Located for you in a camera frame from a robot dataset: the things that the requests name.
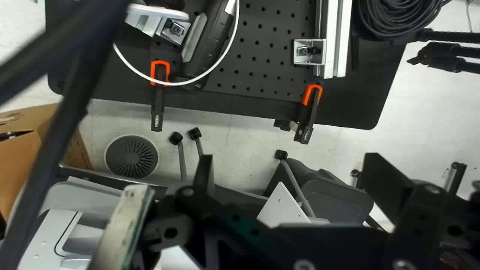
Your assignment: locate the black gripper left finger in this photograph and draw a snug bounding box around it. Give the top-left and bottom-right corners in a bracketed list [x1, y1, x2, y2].
[194, 155, 215, 194]

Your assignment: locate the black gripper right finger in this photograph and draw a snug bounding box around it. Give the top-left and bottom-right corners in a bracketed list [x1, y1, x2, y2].
[361, 154, 416, 221]

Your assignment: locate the round white speaker grille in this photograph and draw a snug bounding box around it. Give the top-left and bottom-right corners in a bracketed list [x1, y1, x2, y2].
[104, 136, 160, 179]

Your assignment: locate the left orange clamp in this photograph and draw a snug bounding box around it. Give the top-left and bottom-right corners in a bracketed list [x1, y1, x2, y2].
[149, 61, 172, 133]

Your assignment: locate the orange clamp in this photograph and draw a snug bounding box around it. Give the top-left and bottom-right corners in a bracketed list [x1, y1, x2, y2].
[295, 85, 325, 145]
[149, 61, 172, 133]

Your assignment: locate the right orange clamp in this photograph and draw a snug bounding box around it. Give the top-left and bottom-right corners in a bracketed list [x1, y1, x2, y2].
[295, 85, 325, 145]

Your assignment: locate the white toy kitchen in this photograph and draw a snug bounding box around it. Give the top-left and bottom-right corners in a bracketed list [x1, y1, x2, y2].
[17, 169, 140, 270]

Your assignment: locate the black perforated breadboard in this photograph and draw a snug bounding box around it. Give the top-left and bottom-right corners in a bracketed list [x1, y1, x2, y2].
[47, 0, 410, 131]

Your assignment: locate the coiled black cable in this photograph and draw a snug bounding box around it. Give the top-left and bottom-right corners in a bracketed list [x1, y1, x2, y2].
[359, 0, 448, 41]

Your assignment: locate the aluminium extrusion rail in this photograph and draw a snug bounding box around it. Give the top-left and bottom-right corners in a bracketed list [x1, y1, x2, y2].
[293, 0, 355, 80]

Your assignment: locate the white cable loop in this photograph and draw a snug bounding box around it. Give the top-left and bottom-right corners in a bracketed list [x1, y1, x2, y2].
[112, 0, 242, 89]

